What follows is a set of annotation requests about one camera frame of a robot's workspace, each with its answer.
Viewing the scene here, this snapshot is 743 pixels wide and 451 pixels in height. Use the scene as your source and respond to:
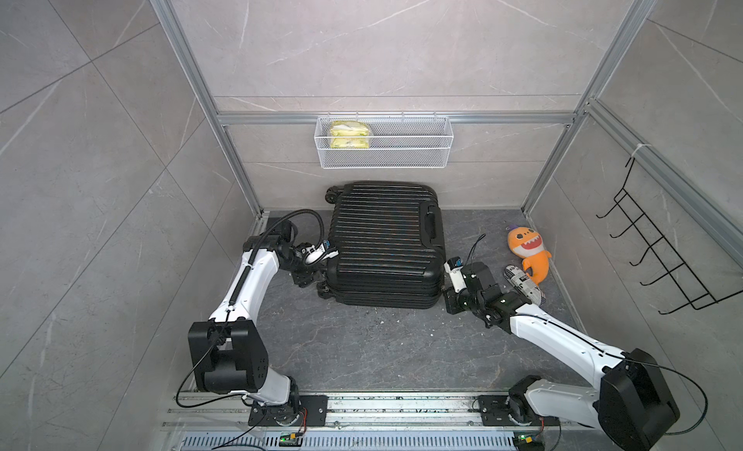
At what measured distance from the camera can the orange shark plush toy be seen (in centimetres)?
100

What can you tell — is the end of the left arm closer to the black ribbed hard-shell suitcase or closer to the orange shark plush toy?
the black ribbed hard-shell suitcase

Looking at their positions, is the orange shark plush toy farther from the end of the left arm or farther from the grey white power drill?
the end of the left arm

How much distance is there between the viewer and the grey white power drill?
3.05 feet

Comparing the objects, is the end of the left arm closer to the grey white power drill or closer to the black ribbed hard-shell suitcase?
the black ribbed hard-shell suitcase

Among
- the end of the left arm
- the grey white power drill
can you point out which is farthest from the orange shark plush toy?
the end of the left arm

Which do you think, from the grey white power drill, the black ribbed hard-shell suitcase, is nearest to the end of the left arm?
the black ribbed hard-shell suitcase

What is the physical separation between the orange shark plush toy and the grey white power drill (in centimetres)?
3
